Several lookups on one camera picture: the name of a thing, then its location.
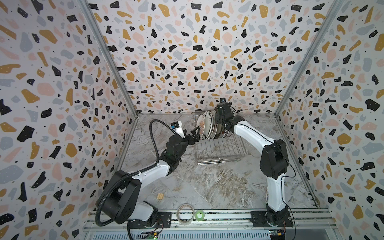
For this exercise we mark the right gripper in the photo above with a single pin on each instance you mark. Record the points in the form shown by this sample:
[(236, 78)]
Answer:
[(221, 114)]

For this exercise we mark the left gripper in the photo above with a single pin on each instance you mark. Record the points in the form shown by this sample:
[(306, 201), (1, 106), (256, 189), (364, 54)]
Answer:
[(195, 137)]

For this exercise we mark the dark mosaic rim plate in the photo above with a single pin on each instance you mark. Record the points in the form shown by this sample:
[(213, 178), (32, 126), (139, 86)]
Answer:
[(220, 129)]

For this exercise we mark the blue striped white plate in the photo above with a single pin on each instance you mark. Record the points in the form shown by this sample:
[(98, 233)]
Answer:
[(208, 124)]

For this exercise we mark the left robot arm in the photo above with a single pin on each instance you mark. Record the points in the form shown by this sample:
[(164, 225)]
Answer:
[(119, 200)]

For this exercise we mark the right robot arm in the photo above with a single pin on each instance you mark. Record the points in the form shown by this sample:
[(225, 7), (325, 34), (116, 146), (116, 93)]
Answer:
[(274, 159)]

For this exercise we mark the orange sunburst plate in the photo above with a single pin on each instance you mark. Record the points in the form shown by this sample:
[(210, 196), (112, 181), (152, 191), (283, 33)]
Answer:
[(201, 124), (214, 125)]

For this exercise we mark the orange sunburst plate front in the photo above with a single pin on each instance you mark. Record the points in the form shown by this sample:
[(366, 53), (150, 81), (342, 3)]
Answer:
[(201, 124)]

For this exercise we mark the small wooden block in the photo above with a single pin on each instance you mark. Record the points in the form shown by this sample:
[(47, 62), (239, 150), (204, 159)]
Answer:
[(160, 196)]

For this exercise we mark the green tape roll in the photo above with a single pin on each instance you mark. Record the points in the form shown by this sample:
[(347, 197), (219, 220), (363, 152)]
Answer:
[(199, 215)]

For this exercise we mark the clear tape roll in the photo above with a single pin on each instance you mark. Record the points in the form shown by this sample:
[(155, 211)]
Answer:
[(185, 214)]

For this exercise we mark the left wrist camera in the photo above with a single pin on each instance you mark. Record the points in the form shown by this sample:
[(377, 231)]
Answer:
[(177, 127)]

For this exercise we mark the wire dish rack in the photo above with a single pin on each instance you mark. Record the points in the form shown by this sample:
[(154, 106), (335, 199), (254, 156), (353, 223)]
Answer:
[(215, 151)]

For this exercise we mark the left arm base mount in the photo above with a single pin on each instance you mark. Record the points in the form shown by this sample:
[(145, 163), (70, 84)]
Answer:
[(158, 220)]

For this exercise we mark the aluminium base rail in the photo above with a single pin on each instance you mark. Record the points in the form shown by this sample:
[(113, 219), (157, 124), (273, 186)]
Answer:
[(309, 224)]

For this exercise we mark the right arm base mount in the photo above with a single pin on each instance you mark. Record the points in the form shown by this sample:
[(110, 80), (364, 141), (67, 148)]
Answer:
[(265, 219)]

